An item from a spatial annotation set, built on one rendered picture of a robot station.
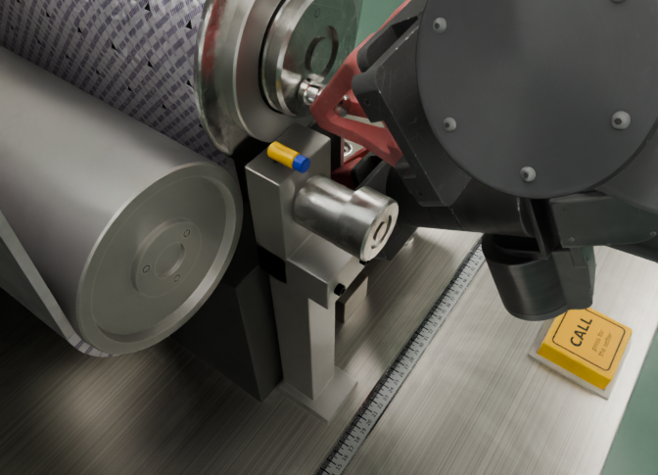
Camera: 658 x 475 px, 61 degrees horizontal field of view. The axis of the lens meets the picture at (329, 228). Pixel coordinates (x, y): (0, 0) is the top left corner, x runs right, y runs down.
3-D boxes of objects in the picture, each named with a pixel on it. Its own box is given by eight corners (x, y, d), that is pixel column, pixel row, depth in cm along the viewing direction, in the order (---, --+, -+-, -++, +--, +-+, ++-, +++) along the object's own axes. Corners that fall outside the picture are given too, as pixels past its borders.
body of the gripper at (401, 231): (433, 184, 49) (513, 186, 44) (369, 261, 44) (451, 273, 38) (408, 118, 46) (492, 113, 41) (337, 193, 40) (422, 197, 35)
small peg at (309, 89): (335, 119, 30) (344, 94, 30) (293, 100, 31) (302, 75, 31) (346, 120, 31) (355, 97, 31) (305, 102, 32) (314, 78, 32)
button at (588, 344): (602, 392, 55) (612, 381, 54) (535, 354, 58) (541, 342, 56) (625, 340, 59) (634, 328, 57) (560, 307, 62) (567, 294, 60)
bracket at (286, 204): (332, 429, 53) (335, 215, 30) (279, 391, 56) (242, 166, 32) (361, 388, 56) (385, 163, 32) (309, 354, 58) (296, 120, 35)
